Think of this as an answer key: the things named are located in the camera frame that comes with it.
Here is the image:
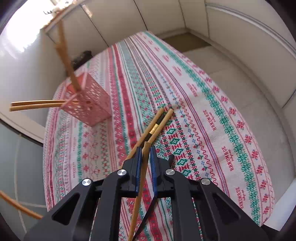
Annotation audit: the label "olive floor mat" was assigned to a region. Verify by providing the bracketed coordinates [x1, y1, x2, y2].
[157, 32, 213, 54]

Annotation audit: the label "dark trash bin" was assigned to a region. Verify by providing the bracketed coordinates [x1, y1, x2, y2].
[70, 50, 93, 70]

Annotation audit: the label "white kitchen cabinets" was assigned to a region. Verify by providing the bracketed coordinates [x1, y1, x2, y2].
[45, 0, 296, 109]

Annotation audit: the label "frosted glass door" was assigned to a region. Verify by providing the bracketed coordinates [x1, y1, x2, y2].
[0, 116, 48, 241]

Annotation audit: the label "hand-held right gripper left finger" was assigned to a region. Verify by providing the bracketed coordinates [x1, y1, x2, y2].
[23, 146, 142, 241]

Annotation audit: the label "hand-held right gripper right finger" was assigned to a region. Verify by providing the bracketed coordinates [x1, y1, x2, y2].
[150, 146, 270, 241]

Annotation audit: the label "wooden chopstick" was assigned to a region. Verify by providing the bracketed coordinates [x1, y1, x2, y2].
[9, 102, 79, 112]
[119, 108, 165, 167]
[55, 20, 80, 91]
[128, 141, 151, 241]
[11, 100, 72, 106]
[0, 190, 44, 220]
[148, 109, 174, 145]

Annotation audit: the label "black chopstick gold band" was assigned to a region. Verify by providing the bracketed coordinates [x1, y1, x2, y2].
[139, 112, 168, 149]

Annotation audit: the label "patterned striped tablecloth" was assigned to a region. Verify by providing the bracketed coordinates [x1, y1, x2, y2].
[43, 31, 275, 241]

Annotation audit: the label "pink perforated plastic basket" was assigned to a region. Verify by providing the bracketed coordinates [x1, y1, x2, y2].
[60, 72, 112, 127]

